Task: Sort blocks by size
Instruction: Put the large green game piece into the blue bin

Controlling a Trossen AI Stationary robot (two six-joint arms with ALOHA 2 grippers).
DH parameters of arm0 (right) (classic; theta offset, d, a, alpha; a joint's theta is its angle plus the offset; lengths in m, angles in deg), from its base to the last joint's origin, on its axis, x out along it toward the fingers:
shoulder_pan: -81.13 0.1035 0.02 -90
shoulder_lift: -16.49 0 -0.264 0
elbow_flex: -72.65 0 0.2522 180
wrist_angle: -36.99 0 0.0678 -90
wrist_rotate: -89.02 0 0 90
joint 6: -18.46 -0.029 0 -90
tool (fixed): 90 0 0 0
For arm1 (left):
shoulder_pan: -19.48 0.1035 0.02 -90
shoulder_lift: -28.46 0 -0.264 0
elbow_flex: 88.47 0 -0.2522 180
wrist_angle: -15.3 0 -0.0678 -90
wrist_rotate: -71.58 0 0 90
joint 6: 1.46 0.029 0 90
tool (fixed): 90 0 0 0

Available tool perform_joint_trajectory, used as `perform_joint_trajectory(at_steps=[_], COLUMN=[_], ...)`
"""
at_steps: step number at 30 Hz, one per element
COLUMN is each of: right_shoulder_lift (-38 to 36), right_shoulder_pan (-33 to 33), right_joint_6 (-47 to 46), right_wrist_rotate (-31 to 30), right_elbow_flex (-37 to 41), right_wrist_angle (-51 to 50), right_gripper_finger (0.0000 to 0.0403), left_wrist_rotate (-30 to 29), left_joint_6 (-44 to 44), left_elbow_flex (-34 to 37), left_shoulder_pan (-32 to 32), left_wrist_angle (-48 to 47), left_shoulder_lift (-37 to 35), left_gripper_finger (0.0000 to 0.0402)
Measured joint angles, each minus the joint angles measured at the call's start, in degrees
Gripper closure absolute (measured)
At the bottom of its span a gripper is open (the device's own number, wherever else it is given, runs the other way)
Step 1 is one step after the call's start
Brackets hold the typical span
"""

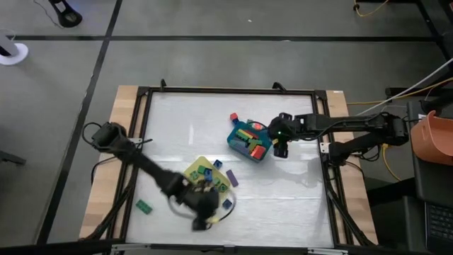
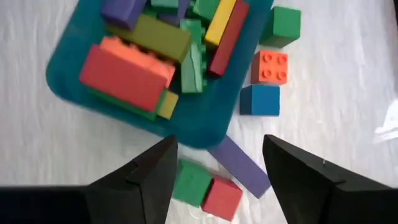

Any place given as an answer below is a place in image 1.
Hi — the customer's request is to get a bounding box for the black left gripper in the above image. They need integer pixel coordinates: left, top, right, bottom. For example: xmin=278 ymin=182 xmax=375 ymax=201
xmin=178 ymin=187 xmax=221 ymax=232

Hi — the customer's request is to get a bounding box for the long yellow cable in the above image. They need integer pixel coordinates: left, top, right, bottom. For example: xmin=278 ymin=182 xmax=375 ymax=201
xmin=346 ymin=76 xmax=453 ymax=106

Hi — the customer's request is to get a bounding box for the black rig crossbar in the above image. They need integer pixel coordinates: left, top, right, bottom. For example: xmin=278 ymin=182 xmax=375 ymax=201
xmin=0 ymin=239 xmax=453 ymax=255

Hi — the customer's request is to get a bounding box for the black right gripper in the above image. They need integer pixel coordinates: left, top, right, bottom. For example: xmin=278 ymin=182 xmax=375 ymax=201
xmin=268 ymin=112 xmax=297 ymax=159

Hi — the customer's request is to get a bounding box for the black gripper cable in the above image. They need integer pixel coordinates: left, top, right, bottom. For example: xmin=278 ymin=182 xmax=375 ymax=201
xmin=168 ymin=189 xmax=237 ymax=223
xmin=251 ymin=120 xmax=272 ymax=132

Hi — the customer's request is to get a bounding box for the white cable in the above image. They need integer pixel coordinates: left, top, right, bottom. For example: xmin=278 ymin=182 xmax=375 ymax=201
xmin=351 ymin=57 xmax=453 ymax=119

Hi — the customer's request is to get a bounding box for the black stand base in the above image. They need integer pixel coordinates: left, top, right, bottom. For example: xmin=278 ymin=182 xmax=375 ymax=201
xmin=48 ymin=0 xmax=84 ymax=28

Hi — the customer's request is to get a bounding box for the black side desk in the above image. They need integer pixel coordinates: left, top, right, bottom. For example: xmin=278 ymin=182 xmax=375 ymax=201
xmin=367 ymin=101 xmax=453 ymax=255

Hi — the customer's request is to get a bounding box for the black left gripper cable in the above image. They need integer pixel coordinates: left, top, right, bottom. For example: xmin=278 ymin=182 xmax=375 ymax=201
xmin=168 ymin=189 xmax=237 ymax=223

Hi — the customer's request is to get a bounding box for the yellow translucent plastic bin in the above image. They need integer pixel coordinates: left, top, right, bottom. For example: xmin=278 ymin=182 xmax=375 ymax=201
xmin=183 ymin=155 xmax=231 ymax=208

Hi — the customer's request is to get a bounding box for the black desk frame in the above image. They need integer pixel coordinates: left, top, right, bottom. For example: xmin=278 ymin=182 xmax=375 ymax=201
xmin=415 ymin=0 xmax=453 ymax=61

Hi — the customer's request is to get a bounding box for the black keyboard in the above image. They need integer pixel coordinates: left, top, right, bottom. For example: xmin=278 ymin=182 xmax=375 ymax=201
xmin=424 ymin=201 xmax=453 ymax=254

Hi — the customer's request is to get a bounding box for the white stand base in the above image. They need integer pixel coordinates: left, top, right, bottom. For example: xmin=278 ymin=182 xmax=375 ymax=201
xmin=0 ymin=29 xmax=29 ymax=67

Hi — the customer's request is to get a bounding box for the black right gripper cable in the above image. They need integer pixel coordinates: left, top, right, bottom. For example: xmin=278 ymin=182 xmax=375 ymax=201
xmin=251 ymin=120 xmax=272 ymax=132

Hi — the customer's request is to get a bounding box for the black diagonal frame strut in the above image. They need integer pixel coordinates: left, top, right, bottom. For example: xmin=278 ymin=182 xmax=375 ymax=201
xmin=83 ymin=166 xmax=139 ymax=242
xmin=325 ymin=166 xmax=376 ymax=247

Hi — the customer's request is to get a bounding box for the yellow cable with plug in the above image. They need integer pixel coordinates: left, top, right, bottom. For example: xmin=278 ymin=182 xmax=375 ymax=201
xmin=381 ymin=143 xmax=403 ymax=182

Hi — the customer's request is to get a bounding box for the black chair leg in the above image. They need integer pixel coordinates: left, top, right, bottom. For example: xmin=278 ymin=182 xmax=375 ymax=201
xmin=0 ymin=149 xmax=27 ymax=166

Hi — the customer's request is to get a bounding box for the long olive green block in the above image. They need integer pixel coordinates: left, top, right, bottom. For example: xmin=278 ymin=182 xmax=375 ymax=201
xmin=246 ymin=138 xmax=263 ymax=152

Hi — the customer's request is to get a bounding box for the teal plastic bin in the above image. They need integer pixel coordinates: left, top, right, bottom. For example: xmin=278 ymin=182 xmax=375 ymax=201
xmin=226 ymin=119 xmax=273 ymax=164

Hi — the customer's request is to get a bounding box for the yellow floor cable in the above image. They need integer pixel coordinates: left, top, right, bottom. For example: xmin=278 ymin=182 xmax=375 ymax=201
xmin=353 ymin=0 xmax=389 ymax=18

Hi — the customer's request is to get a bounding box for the orange plastic bucket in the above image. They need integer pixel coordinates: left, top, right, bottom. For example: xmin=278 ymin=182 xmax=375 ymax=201
xmin=411 ymin=110 xmax=453 ymax=166

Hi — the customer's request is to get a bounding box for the green rectangular block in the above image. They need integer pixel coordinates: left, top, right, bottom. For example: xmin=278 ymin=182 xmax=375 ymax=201
xmin=135 ymin=199 xmax=154 ymax=215

